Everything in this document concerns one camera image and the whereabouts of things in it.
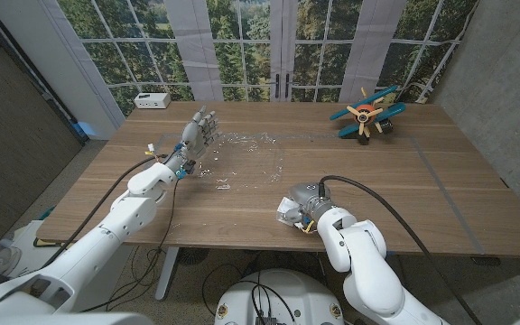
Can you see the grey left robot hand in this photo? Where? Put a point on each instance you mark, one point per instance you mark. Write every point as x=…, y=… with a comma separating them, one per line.
x=194, y=137

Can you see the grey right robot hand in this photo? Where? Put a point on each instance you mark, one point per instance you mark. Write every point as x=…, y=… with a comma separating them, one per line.
x=309, y=196

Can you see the white cube package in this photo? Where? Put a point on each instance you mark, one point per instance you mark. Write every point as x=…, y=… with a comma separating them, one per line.
x=287, y=207

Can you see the clear plastic wrap sheet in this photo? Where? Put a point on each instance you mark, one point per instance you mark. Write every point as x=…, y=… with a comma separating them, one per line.
x=242, y=158

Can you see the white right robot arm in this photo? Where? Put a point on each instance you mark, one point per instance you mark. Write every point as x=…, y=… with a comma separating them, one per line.
x=368, y=271

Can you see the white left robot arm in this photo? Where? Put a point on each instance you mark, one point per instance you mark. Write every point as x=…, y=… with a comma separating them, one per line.
x=124, y=221

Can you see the teal wooden toy airplane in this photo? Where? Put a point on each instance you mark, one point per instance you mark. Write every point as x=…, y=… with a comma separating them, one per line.
x=364, y=114

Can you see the white power box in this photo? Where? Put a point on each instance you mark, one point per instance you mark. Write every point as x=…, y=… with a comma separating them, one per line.
x=151, y=100

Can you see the printed window forest backdrop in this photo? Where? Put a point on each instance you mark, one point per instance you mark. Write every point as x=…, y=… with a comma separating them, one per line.
x=242, y=45

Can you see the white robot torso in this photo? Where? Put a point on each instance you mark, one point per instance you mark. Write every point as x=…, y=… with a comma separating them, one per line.
x=282, y=298

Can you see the black round fan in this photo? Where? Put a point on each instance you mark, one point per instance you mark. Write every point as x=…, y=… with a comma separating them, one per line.
x=192, y=255

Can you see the grey table leg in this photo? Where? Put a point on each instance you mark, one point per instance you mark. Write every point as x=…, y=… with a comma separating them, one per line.
x=167, y=275

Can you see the dark brown door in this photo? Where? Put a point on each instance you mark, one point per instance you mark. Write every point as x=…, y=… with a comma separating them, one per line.
x=16, y=135

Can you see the white flat floor panel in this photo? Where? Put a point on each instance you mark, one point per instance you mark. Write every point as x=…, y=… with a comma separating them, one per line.
x=30, y=239

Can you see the white shoe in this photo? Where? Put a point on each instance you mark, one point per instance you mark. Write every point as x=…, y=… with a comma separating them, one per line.
x=2, y=262

